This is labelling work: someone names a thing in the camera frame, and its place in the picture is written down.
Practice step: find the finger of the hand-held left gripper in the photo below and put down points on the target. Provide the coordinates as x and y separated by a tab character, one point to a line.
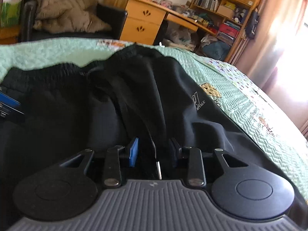
9	102

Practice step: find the brown quilted jacket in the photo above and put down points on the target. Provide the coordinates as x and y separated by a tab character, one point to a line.
62	7

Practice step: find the dark blue hanging bag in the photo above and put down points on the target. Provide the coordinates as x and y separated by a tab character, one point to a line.
252	24

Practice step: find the black pants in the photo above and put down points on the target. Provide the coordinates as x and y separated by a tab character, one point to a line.
96	105

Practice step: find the wooden bookshelf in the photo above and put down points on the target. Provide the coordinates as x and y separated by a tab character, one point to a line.
228	7

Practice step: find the green quilted bedspread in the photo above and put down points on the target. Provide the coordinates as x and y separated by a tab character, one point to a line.
252	105

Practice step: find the green printed box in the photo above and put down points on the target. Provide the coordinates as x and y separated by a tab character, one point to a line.
10	4

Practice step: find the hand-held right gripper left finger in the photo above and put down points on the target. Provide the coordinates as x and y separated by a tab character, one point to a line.
133	152

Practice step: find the black chair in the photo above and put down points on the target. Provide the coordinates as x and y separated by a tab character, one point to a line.
113	19

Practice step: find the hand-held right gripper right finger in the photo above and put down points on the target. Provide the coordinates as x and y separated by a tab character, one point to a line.
173	152

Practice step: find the white plastic bag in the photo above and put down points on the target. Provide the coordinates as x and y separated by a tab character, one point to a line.
180	35

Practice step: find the blue floor bag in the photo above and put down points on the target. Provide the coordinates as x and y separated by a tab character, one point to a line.
216	50

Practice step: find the wooden desk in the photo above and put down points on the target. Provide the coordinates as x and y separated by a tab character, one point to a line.
142	21

